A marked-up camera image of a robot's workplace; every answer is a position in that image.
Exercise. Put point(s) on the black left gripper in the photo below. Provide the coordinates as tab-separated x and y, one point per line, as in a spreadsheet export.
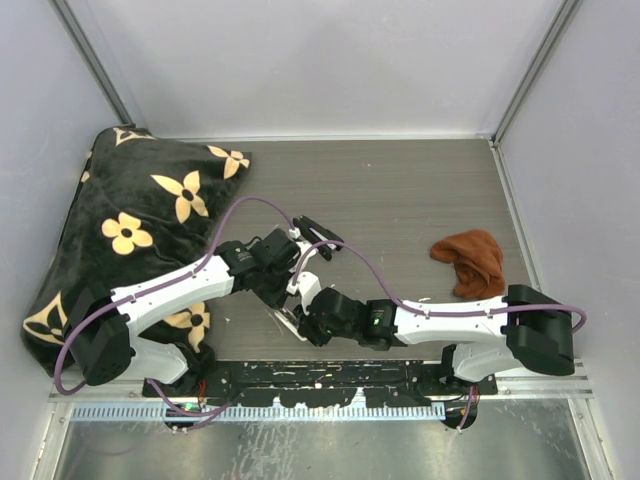
277	299

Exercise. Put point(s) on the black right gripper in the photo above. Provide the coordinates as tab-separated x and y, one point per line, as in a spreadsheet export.
307	328

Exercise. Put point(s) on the black stapler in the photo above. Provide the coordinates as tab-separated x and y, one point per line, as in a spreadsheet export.
313	232

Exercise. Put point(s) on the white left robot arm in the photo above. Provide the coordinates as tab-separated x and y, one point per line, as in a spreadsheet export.
111	325

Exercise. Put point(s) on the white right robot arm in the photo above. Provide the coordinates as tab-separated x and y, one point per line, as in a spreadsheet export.
520	329

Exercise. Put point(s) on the black floral cushion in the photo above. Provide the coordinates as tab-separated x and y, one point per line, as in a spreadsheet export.
143	207

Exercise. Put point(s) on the orange brown cloth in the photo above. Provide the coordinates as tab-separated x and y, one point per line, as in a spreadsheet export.
477	260

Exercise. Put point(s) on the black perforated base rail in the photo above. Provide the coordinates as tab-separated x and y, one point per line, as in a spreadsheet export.
394	383

